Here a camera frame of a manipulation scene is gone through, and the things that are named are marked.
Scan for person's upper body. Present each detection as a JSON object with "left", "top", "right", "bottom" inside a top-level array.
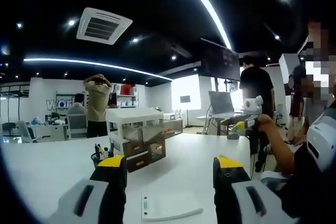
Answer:
[{"left": 278, "top": 142, "right": 336, "bottom": 224}]

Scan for wall shelf with storage boxes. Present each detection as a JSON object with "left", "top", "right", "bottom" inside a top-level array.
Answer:
[{"left": 112, "top": 83, "right": 139, "bottom": 108}]

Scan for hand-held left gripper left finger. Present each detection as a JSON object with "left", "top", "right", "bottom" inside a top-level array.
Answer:
[{"left": 49, "top": 155, "right": 129, "bottom": 224}]

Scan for long straight ceiling light strip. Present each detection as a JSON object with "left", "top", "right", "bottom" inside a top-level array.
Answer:
[{"left": 175, "top": 0, "right": 232, "bottom": 50}]

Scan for hanging black monitor screen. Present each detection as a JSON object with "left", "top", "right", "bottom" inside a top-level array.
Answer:
[{"left": 201, "top": 37, "right": 241, "bottom": 82}]

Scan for black mesh pen holder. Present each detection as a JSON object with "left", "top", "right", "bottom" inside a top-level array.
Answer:
[{"left": 90, "top": 153, "right": 106, "bottom": 168}]

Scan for round ceiling spotlights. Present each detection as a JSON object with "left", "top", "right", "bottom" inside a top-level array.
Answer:
[{"left": 15, "top": 0, "right": 300, "bottom": 80}]

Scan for ceiling air conditioner vent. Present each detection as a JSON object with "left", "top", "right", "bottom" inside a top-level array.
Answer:
[{"left": 76, "top": 7, "right": 133, "bottom": 46}]

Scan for beige plastic drawer cabinet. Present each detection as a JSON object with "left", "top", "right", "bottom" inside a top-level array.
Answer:
[{"left": 106, "top": 107, "right": 167, "bottom": 174}]

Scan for red storage box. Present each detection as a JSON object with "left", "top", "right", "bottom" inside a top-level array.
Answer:
[{"left": 120, "top": 84, "right": 136, "bottom": 95}]

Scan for curved ceiling light strip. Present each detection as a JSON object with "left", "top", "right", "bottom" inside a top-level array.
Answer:
[{"left": 23, "top": 57, "right": 173, "bottom": 81}]

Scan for white chest device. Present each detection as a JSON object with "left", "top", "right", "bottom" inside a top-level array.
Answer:
[{"left": 306, "top": 108, "right": 336, "bottom": 174}]

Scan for white desk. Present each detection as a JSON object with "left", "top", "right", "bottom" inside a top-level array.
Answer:
[{"left": 0, "top": 132, "right": 251, "bottom": 224}]

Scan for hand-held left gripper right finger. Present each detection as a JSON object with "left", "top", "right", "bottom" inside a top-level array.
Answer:
[{"left": 212, "top": 155, "right": 300, "bottom": 224}]

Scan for open grey laptop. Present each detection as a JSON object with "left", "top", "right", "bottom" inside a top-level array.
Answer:
[{"left": 208, "top": 90, "right": 245, "bottom": 119}]

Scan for person's right hand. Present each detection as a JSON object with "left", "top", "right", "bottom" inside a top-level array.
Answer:
[{"left": 254, "top": 114, "right": 275, "bottom": 135}]

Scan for white desk chair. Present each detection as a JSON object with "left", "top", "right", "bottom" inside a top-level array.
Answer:
[{"left": 260, "top": 170, "right": 289, "bottom": 186}]

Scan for grey mesh office chair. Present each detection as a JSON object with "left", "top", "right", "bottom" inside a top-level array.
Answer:
[{"left": 67, "top": 113, "right": 89, "bottom": 140}]

